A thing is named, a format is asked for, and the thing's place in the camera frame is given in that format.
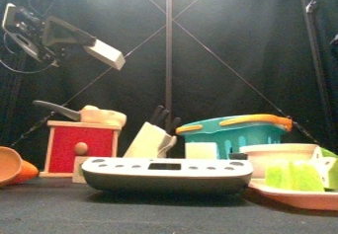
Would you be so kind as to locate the white toy knife block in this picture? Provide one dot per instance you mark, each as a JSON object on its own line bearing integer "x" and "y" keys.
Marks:
{"x": 147, "y": 142}

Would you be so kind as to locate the orange toy food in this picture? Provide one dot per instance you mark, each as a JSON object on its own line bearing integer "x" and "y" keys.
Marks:
{"x": 26, "y": 172}

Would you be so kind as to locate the cream toy bowl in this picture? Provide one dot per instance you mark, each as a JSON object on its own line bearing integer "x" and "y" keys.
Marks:
{"x": 276, "y": 155}

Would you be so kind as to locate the pink toy tray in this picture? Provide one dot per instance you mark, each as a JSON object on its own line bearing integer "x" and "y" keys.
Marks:
{"x": 299, "y": 199}

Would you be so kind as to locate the green toy lettuce piece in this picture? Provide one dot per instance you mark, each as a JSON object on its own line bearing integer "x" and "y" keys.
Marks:
{"x": 299, "y": 178}

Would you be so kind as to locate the slanted metal frame pole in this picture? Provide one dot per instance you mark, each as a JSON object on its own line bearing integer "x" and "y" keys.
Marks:
{"x": 314, "y": 47}

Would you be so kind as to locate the white grey toy appliance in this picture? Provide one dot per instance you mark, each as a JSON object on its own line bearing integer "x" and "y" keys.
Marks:
{"x": 167, "y": 175}

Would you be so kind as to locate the small pale wooden block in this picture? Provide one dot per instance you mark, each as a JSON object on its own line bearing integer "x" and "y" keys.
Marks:
{"x": 79, "y": 170}

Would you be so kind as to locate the wooden bowl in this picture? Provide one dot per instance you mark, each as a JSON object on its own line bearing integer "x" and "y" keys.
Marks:
{"x": 8, "y": 165}

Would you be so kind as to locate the green white apple slice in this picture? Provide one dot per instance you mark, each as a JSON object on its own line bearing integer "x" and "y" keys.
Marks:
{"x": 328, "y": 167}

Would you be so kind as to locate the red wooden drawer box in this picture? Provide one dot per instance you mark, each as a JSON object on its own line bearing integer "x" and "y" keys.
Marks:
{"x": 83, "y": 145}

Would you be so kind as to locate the small dark toy piece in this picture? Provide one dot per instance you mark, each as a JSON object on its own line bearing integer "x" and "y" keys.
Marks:
{"x": 238, "y": 156}

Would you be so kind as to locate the white toy rice block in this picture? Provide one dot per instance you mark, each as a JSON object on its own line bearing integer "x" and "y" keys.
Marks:
{"x": 200, "y": 150}

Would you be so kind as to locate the cream toy cheese wedge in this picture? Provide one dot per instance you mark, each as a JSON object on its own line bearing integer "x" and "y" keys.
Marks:
{"x": 103, "y": 115}

